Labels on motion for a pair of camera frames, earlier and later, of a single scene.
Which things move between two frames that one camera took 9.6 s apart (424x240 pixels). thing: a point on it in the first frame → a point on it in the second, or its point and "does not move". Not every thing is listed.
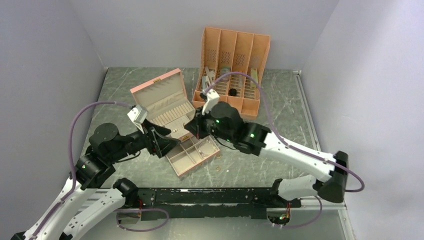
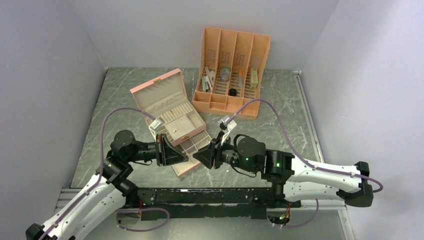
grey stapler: x=208 y=77 does not move
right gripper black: x=196 y=126 → x=206 y=156
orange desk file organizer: x=231 y=64 does not move
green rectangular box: x=254 y=75 does not move
